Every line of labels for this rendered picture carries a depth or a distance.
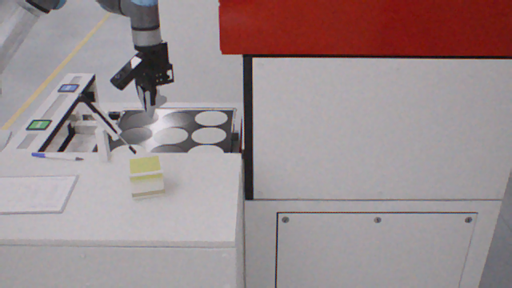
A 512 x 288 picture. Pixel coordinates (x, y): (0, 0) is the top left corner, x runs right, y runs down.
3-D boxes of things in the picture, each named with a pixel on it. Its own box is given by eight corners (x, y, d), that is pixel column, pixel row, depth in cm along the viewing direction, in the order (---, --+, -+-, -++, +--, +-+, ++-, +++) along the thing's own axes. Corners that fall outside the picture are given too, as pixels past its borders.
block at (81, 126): (104, 128, 165) (102, 120, 163) (101, 134, 162) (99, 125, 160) (78, 128, 165) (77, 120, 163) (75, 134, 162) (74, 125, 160)
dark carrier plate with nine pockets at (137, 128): (233, 111, 172) (233, 110, 172) (227, 168, 142) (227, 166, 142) (127, 111, 172) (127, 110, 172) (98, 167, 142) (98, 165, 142)
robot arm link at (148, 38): (140, 33, 133) (124, 26, 138) (142, 50, 135) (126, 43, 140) (166, 27, 137) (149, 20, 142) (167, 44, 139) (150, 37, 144)
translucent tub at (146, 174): (162, 178, 124) (160, 154, 121) (166, 196, 118) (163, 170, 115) (130, 183, 123) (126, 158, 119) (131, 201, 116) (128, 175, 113)
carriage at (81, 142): (112, 124, 174) (111, 116, 172) (78, 186, 142) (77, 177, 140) (88, 124, 174) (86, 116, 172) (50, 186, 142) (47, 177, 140)
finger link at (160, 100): (170, 116, 149) (168, 86, 145) (153, 122, 146) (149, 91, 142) (165, 112, 151) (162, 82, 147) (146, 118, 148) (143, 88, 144)
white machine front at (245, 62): (256, 82, 213) (255, -20, 193) (252, 200, 142) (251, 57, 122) (248, 82, 213) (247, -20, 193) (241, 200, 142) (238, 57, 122)
